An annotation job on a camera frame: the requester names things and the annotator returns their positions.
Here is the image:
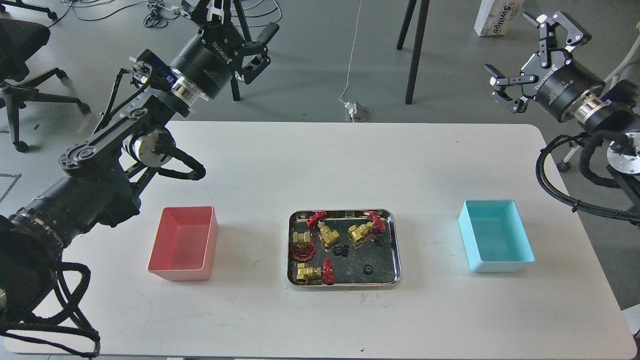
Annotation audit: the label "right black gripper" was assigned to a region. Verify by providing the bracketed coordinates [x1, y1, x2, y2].
[483, 11, 607, 124]

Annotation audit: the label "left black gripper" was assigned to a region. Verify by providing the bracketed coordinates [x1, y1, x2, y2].
[170, 0, 280, 99]

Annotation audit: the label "brass valve red handle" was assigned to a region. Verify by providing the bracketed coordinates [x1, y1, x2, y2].
[290, 231, 316, 262]

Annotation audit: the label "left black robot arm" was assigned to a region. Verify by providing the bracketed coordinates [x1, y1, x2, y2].
[1, 0, 279, 359]

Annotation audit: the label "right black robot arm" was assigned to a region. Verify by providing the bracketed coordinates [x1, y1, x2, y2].
[484, 11, 639, 224]

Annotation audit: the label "white cardboard box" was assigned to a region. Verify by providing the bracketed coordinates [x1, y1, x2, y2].
[473, 0, 526, 37]

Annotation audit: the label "light blue plastic box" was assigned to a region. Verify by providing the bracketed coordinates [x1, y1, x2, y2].
[458, 199, 536, 273]

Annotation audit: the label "pink plastic box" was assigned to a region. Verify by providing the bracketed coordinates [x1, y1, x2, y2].
[147, 206, 218, 281]

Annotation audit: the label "brass valve top left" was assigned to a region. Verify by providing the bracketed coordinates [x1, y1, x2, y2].
[306, 210, 341, 250]

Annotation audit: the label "brass valve top right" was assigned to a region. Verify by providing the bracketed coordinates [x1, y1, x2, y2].
[347, 210, 386, 248]

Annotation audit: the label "brass valve bottom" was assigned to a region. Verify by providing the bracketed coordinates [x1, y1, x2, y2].
[295, 258, 335, 285]

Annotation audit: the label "black gear by valve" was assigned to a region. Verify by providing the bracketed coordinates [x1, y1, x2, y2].
[373, 234, 386, 248]

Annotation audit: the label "black table leg left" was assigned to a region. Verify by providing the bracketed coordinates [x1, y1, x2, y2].
[222, 0, 252, 101]

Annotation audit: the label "black table leg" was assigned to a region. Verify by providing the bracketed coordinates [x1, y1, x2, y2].
[396, 0, 430, 105]
[222, 0, 252, 101]

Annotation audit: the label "black table leg right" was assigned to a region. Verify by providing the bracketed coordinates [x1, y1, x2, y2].
[396, 0, 430, 105]

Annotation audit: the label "white chair base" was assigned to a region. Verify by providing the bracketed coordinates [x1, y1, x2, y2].
[566, 39, 640, 176]

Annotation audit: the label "black office chair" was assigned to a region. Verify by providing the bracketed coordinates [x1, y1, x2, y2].
[0, 18, 90, 153]

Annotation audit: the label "metal tray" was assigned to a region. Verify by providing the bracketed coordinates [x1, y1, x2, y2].
[285, 209, 402, 290]

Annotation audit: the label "black floor cables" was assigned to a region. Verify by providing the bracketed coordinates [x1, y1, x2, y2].
[47, 0, 283, 29]

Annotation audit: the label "white cable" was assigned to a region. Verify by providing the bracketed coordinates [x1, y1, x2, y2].
[338, 0, 363, 106]

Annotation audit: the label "black corrugated cable hose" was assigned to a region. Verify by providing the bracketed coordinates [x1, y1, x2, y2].
[535, 131, 640, 224]

